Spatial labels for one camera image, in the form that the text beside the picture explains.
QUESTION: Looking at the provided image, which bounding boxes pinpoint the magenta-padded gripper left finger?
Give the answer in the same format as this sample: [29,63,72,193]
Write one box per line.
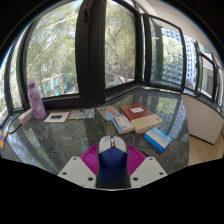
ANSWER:
[57,143,101,189]

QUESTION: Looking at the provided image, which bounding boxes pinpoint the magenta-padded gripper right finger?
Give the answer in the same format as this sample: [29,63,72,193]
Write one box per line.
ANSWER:
[126,143,169,190]

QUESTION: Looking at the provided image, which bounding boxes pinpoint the blue and white computer mouse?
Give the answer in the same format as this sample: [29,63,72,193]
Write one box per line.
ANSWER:
[97,135,129,183]

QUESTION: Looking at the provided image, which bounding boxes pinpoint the cream book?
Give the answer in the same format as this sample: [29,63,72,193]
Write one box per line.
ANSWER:
[130,114,164,135]

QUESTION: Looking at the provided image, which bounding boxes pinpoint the white and blue box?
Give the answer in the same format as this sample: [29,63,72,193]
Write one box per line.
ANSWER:
[112,115,136,135]

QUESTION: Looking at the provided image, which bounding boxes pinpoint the printed paper sheet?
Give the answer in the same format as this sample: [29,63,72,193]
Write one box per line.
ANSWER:
[68,108,96,121]

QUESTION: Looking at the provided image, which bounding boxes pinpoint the red book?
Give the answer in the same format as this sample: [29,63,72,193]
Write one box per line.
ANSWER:
[118,103,155,122]

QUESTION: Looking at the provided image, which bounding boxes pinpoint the white-framed photo card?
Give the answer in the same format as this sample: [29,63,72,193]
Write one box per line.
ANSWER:
[43,110,72,124]

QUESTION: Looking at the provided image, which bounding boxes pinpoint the teal and orange booklet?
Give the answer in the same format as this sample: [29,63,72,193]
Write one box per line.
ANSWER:
[96,104,123,122]

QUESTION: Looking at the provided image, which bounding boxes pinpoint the purple detergent bottle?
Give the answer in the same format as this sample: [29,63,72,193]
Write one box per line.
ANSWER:
[27,78,47,120]

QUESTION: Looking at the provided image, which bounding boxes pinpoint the black wire stand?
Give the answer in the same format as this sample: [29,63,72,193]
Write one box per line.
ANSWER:
[5,114,23,135]

